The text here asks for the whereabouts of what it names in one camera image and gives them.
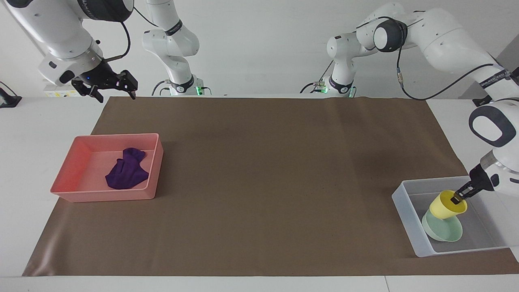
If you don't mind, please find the light green plastic bowl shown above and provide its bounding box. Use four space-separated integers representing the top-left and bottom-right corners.
422 209 463 243

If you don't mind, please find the clear plastic bin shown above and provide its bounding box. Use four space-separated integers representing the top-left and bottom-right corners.
391 176 519 258

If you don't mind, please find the black cable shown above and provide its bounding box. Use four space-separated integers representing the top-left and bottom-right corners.
133 6 160 28
151 80 172 97
103 20 132 62
300 60 335 94
396 24 508 101

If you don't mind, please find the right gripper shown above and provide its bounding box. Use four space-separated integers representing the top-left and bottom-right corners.
72 60 139 103

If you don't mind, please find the pink plastic tray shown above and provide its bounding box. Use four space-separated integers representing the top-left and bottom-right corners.
50 133 164 203

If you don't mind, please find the yellow plastic cup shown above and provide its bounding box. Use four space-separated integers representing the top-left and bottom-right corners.
429 190 468 220

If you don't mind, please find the purple cloth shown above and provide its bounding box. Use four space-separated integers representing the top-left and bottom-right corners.
105 147 150 190

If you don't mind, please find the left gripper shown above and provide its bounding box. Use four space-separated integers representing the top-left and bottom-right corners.
468 163 494 195

